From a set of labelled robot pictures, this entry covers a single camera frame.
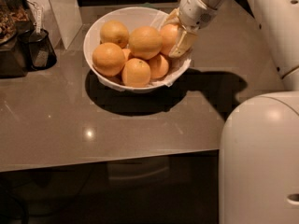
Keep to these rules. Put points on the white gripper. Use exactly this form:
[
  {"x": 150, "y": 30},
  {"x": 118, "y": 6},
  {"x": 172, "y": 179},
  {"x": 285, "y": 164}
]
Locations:
[{"x": 195, "y": 12}]

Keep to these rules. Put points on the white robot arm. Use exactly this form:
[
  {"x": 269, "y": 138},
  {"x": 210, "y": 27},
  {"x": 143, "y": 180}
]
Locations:
[{"x": 259, "y": 150}]

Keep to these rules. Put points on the white bowl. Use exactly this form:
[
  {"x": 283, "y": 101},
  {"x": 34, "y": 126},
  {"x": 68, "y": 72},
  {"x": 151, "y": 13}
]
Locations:
[{"x": 137, "y": 17}]

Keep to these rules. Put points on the small hidden orange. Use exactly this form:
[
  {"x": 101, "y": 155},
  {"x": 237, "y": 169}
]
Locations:
[{"x": 127, "y": 54}]

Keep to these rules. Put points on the black mesh cup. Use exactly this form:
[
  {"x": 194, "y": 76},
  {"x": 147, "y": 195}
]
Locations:
[{"x": 38, "y": 50}]

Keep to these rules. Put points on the white tag in cup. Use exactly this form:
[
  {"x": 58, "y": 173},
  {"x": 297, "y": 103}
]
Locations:
[{"x": 38, "y": 13}]

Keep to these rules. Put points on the dark appliance with jar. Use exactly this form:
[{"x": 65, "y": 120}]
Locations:
[{"x": 14, "y": 21}]

